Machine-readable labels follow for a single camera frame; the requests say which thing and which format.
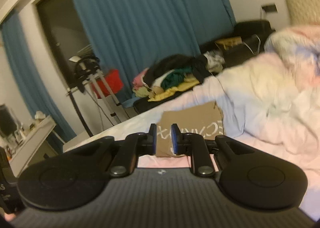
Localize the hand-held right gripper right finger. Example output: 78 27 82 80
171 123 242 178

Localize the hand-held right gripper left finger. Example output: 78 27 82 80
82 123 157 178

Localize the tan garment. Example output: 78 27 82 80
155 101 225 157

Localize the pile of clothes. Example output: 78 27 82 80
132 53 224 102

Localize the white dressing table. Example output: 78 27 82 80
7 115 63 177

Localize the row of cosmetic bottles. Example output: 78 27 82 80
5 120 38 156

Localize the wavy vanity mirror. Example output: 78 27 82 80
0 104 19 141

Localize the red bag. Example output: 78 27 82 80
91 69 124 98

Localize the silver tripod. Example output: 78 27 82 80
69 55 128 124

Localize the brown cardboard box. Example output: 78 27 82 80
215 37 243 49

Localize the crumpled pastel duvet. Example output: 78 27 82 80
217 25 320 166

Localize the wide blue curtain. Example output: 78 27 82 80
64 0 237 108

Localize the narrow blue curtain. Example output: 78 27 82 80
0 10 75 141

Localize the black sofa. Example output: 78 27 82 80
134 20 275 114

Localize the beige padded headboard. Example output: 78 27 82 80
280 0 320 27

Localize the white and black upright frame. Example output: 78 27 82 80
65 88 94 137

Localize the white cable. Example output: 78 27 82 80
244 34 262 55

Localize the black wall socket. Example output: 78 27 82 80
261 4 278 14

